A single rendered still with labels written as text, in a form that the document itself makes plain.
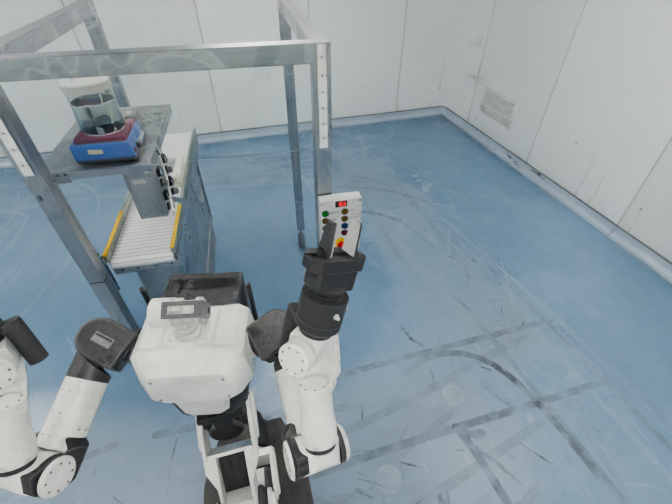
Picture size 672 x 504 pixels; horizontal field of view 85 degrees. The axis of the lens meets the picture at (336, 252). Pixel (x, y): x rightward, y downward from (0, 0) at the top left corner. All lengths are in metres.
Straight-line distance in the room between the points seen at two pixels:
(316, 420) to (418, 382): 1.62
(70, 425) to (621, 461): 2.36
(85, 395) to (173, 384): 0.19
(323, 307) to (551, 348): 2.27
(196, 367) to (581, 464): 2.01
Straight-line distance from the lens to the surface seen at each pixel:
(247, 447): 1.29
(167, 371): 0.95
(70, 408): 1.05
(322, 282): 0.62
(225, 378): 0.93
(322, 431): 0.80
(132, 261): 1.82
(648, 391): 2.91
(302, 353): 0.67
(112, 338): 1.03
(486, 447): 2.29
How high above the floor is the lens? 2.01
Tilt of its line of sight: 41 degrees down
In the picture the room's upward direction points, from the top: straight up
